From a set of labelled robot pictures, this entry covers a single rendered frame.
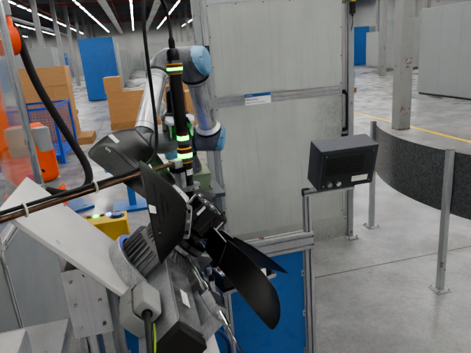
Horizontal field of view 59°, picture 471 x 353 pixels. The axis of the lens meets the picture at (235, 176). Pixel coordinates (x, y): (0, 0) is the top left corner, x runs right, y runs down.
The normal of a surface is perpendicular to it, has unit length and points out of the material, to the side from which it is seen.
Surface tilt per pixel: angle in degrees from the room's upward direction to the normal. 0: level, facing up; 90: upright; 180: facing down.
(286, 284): 90
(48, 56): 90
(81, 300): 90
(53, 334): 0
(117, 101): 90
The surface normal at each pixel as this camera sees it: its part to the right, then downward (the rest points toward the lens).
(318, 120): 0.24, 0.28
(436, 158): -0.92, 0.18
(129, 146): 0.56, -0.59
